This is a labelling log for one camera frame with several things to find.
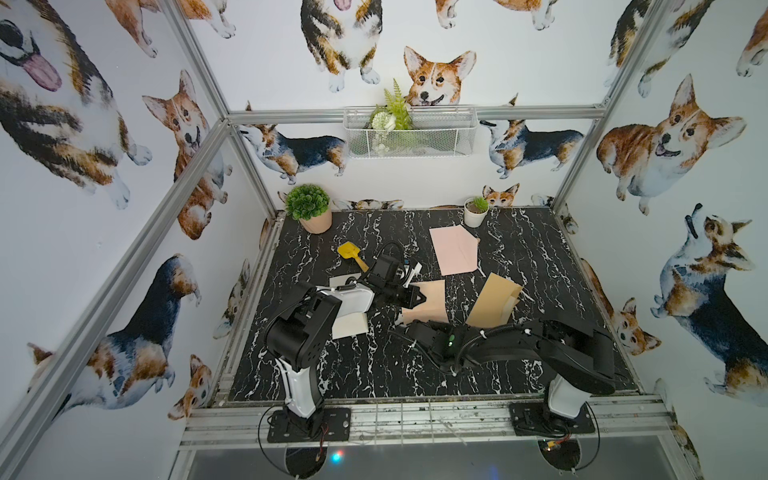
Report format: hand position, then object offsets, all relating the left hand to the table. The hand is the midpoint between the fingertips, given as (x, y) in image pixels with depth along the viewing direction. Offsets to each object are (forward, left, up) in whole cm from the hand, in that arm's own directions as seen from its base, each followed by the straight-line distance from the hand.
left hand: (429, 295), depth 91 cm
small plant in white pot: (+33, -19, +3) cm, 38 cm away
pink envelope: (+22, -12, -6) cm, 26 cm away
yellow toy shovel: (+20, +26, -4) cm, 33 cm away
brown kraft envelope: (-2, -19, -6) cm, 20 cm away
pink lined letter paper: (-2, -2, -5) cm, 6 cm away
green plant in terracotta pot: (+30, +39, +9) cm, 50 cm away
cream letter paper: (-3, -25, -4) cm, 25 cm away
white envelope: (-13, +18, +24) cm, 33 cm away
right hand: (-9, 0, -3) cm, 10 cm away
